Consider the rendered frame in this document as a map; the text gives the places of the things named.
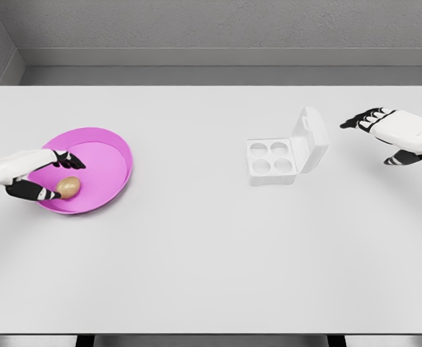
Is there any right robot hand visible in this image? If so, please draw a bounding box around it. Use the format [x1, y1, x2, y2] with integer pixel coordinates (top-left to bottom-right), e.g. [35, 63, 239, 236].
[339, 107, 422, 167]

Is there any beige egg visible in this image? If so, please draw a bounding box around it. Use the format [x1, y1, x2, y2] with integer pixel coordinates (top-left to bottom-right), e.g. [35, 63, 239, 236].
[55, 176, 82, 200]

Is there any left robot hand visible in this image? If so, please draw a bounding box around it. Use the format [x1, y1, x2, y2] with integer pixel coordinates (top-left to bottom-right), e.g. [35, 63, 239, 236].
[0, 148, 87, 202]

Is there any white egg box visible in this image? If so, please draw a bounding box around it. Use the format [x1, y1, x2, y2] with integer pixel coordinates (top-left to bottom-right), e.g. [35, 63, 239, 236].
[246, 106, 330, 187]

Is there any pink round plate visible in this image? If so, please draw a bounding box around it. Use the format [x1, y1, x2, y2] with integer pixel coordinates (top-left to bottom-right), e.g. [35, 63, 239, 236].
[27, 127, 134, 217]

